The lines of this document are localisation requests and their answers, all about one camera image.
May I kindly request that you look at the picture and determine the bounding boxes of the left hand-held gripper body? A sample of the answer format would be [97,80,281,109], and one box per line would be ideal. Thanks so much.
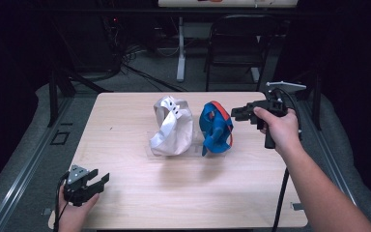
[62,163,95,208]

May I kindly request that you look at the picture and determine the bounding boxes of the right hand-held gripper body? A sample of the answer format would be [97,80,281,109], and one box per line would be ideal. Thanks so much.
[246,80,308,150]

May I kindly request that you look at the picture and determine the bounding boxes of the blue baseball cap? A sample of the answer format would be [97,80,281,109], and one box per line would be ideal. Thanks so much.
[198,101,235,158]

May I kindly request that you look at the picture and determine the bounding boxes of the white baseball cap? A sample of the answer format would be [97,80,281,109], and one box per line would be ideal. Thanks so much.
[149,95,195,158]

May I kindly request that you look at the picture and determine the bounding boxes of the person's right hand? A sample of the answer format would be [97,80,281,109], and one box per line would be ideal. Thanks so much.
[252,106,304,157]

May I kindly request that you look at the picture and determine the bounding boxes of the person's left hand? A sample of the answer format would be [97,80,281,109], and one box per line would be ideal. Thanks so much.
[56,185,100,232]

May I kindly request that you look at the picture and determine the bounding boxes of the black folding chair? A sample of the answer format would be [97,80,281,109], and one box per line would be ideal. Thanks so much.
[203,13,280,93]

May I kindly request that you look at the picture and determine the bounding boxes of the white desk leg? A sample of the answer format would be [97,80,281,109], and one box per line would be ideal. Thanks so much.
[175,16,187,83]

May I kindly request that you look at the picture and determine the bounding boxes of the white desk top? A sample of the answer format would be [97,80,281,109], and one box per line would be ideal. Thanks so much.
[157,0,299,9]

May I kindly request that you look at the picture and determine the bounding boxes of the black equipment cabinet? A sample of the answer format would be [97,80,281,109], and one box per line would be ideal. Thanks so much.
[53,13,124,74]

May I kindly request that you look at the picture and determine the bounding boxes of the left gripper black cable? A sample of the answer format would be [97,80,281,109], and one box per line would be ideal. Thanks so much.
[53,170,71,232]

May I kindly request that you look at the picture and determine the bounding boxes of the aluminium floor rail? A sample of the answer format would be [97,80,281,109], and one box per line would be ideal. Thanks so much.
[298,96,371,232]
[0,96,75,232]

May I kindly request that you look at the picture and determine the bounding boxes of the black floor cables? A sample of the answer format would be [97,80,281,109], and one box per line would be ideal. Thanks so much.
[119,43,189,93]

